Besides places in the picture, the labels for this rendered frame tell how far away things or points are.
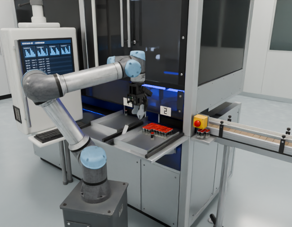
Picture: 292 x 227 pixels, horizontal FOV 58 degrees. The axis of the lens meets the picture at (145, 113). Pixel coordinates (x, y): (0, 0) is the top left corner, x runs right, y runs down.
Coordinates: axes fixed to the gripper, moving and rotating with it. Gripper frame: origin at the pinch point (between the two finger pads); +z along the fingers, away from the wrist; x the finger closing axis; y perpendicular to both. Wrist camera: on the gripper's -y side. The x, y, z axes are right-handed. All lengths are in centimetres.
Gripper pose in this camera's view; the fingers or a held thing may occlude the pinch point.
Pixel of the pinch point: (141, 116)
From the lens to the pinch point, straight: 144.1
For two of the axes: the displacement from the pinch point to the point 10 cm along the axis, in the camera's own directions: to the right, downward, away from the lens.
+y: -6.1, 2.6, -7.5
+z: 0.0, 9.5, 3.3
